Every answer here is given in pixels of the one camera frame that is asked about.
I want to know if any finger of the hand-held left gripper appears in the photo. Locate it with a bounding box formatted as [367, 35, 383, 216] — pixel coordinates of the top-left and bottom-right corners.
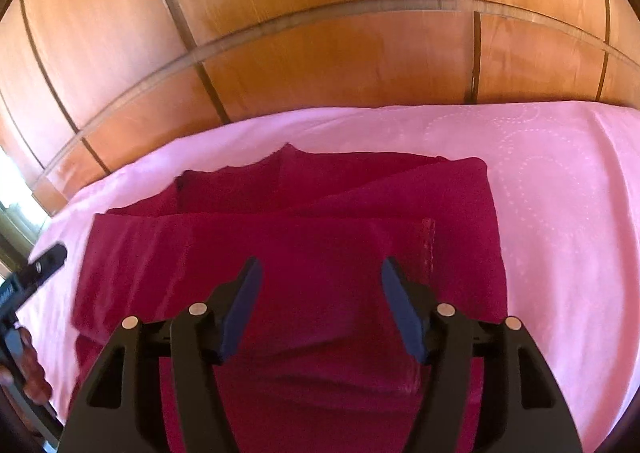
[25, 243, 69, 287]

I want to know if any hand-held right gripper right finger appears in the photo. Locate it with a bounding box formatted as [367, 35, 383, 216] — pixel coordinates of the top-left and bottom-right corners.
[381, 257, 583, 453]

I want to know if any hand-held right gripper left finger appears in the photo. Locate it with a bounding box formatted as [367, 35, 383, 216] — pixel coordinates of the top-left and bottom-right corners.
[57, 257, 264, 453]

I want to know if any dark red knit garment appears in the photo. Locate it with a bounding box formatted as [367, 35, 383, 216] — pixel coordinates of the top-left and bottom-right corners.
[67, 143, 509, 453]

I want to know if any person's left hand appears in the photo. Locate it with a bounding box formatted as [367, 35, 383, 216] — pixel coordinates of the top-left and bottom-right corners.
[0, 323, 54, 406]

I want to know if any window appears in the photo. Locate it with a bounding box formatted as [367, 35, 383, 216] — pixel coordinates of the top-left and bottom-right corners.
[0, 148, 53, 279]

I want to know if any pink blanket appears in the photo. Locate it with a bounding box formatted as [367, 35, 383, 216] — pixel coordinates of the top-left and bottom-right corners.
[15, 103, 640, 453]

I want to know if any wooden wardrobe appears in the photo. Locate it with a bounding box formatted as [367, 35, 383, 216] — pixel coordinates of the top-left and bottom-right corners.
[0, 0, 640, 216]

